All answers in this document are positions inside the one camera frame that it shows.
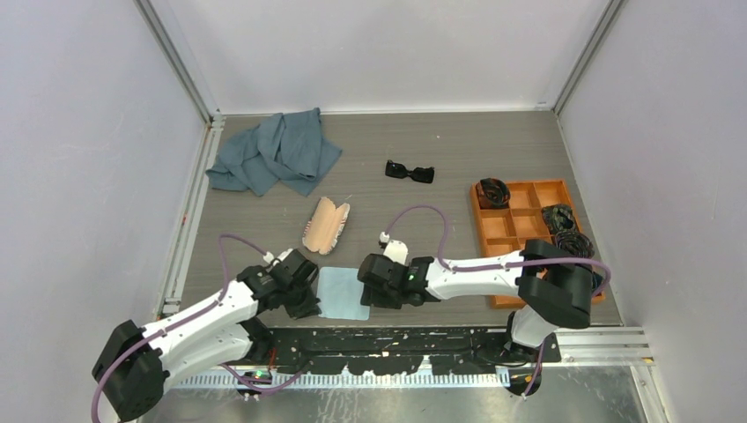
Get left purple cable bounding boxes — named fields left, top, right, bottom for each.
left=90, top=233, right=276, bottom=423

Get dark braided rolled belt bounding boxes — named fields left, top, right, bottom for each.
left=554, top=230, right=595, bottom=258

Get black sunglasses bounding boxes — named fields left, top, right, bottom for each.
left=385, top=160, right=435, bottom=184

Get brown black rolled belt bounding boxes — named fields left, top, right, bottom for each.
left=476, top=178, right=511, bottom=210

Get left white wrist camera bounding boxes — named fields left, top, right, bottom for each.
left=263, top=248, right=294, bottom=265

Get camouflage rolled belt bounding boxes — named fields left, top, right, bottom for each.
left=541, top=204, right=579, bottom=235

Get white slotted cable duct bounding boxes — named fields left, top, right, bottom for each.
left=175, top=369, right=510, bottom=390

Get crumpled grey-blue cloth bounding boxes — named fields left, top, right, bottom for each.
left=206, top=108, right=342, bottom=197

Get patterned glasses case tan lining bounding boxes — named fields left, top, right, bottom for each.
left=301, top=197, right=351, bottom=256

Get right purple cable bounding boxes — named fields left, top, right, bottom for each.
left=381, top=204, right=612, bottom=299

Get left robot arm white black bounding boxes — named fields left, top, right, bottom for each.
left=92, top=249, right=320, bottom=422

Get light blue cleaning cloth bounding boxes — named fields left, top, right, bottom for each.
left=316, top=267, right=370, bottom=321

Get blue yellow rolled belt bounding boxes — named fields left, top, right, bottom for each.
left=591, top=271, right=604, bottom=293

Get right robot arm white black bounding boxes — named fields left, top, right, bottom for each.
left=357, top=239, right=593, bottom=362

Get purple cable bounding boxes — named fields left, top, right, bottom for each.
left=90, top=233, right=276, bottom=423
left=381, top=204, right=612, bottom=299

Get orange compartment tray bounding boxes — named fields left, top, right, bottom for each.
left=470, top=179, right=607, bottom=309

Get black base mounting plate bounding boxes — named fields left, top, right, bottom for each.
left=231, top=326, right=561, bottom=375

